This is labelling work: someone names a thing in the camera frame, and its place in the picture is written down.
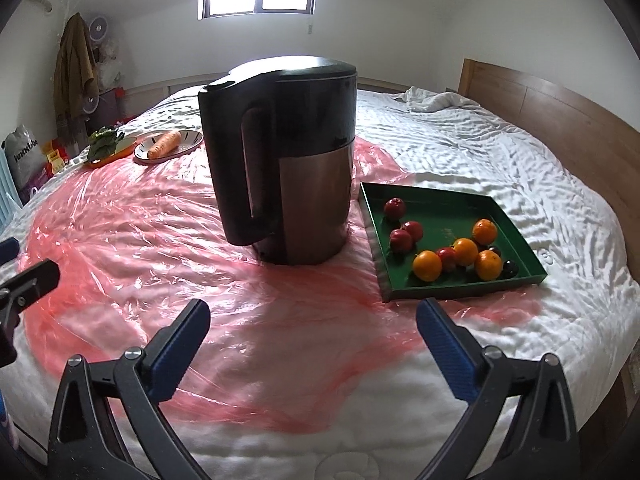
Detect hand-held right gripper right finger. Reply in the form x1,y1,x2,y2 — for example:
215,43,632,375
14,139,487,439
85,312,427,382
416,297,581,480

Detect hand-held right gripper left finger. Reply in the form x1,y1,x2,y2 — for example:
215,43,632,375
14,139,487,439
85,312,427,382
47,299,211,480

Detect orange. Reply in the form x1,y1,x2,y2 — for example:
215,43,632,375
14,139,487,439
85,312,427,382
412,250,443,282
452,238,480,267
472,218,499,246
475,250,503,281

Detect green tray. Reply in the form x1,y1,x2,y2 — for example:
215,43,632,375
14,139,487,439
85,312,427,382
359,181,548,303

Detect light blue suitcase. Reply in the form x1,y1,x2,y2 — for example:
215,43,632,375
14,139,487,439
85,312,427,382
0,152,12,226

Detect grey printed bag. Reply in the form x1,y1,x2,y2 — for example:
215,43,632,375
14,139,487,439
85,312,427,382
2,125,48,191

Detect red plastic sheet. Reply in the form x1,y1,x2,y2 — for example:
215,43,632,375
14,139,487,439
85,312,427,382
15,142,546,433

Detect yellow and red boxes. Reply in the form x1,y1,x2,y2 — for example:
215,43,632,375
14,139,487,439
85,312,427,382
40,140,71,176

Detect green leafy vegetable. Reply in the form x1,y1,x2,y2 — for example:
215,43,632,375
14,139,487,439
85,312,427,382
89,126,126,158

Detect orange plate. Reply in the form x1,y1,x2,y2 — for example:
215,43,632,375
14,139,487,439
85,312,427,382
84,136,138,168

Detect purple bin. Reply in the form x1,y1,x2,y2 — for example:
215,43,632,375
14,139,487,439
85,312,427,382
87,87,126,131

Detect carrot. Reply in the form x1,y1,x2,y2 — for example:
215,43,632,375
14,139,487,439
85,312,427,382
147,131,182,159

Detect brown coat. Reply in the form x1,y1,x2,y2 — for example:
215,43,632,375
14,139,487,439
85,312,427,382
52,12,98,148

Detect clear plastic bags bundle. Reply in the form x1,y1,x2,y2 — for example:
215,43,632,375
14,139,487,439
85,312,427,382
97,40,123,91

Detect black and steel kettle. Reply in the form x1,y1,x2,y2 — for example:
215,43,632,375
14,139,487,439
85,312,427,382
197,56,358,266

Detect crumpled white cloth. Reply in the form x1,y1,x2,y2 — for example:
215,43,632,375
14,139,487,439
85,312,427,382
392,86,481,113

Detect wooden headboard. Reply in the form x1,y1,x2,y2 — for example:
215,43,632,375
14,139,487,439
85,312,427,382
457,58,640,221

